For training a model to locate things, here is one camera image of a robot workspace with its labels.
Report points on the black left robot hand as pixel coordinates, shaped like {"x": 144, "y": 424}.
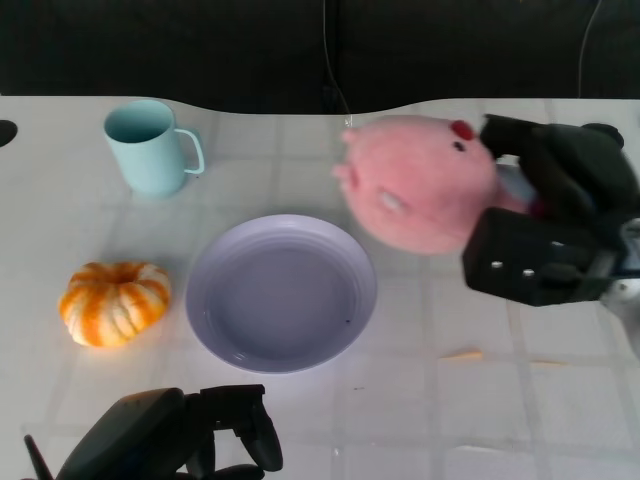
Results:
{"x": 150, "y": 435}

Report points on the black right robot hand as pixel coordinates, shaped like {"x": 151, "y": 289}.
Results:
{"x": 555, "y": 210}

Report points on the lavender round plate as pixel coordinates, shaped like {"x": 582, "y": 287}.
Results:
{"x": 281, "y": 293}

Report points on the orange white striped pumpkin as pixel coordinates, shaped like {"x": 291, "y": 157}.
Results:
{"x": 115, "y": 303}

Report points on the light blue plastic mug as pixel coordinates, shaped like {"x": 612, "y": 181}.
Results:
{"x": 145, "y": 147}

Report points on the pink plush doll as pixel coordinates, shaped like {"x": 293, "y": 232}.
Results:
{"x": 425, "y": 185}

